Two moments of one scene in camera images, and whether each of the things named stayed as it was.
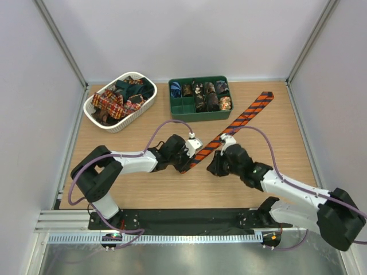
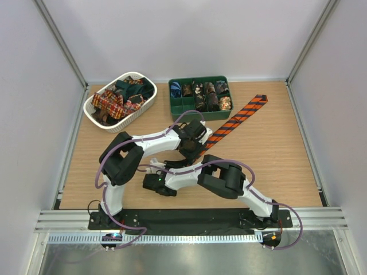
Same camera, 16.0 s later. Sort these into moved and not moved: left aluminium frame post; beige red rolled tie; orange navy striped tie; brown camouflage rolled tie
Moved: orange navy striped tie
Not moved: left aluminium frame post; beige red rolled tie; brown camouflage rolled tie
